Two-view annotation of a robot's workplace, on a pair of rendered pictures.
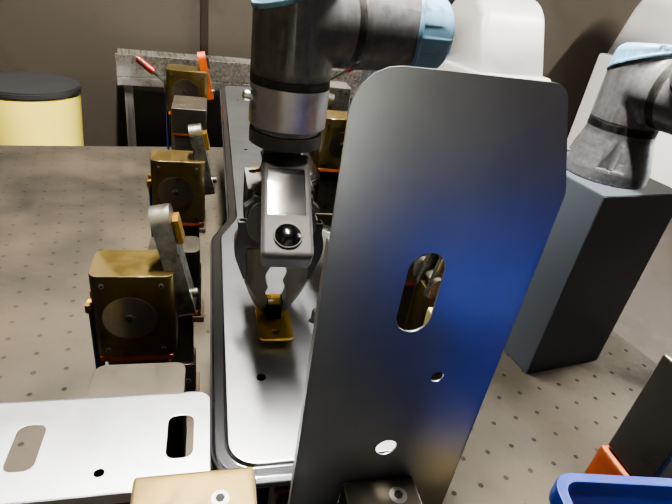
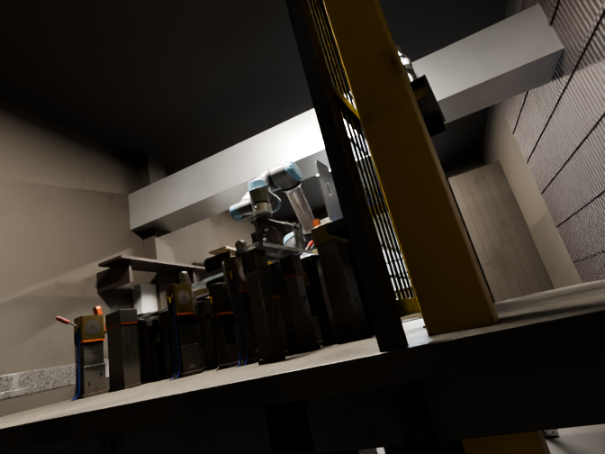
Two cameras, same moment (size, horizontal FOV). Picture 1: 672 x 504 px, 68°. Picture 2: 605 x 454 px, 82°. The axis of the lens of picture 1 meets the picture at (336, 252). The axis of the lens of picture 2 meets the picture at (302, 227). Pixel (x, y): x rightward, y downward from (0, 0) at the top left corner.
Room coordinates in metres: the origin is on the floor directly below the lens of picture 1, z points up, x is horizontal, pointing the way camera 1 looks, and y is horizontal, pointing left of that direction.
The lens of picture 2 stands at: (-0.53, 0.87, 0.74)
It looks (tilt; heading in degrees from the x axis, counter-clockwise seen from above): 17 degrees up; 315
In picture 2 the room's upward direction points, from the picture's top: 13 degrees counter-clockwise
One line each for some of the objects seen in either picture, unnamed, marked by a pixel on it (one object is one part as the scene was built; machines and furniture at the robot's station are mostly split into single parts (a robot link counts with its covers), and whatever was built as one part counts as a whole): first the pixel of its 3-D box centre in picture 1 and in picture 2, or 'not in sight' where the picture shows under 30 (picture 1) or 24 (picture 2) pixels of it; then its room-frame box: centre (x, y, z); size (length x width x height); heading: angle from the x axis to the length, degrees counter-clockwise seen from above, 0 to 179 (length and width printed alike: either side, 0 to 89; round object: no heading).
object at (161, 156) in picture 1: (172, 242); (180, 330); (0.81, 0.31, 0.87); 0.12 x 0.07 x 0.35; 107
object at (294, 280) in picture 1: (291, 268); not in sight; (0.49, 0.05, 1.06); 0.06 x 0.03 x 0.09; 17
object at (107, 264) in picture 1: (131, 375); (242, 309); (0.47, 0.24, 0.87); 0.12 x 0.07 x 0.35; 107
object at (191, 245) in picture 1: (167, 323); (221, 325); (0.61, 0.25, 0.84); 0.10 x 0.05 x 0.29; 107
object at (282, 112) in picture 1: (284, 107); (261, 211); (0.48, 0.07, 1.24); 0.08 x 0.08 x 0.05
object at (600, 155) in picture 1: (613, 147); not in sight; (0.93, -0.47, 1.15); 0.15 x 0.15 x 0.10
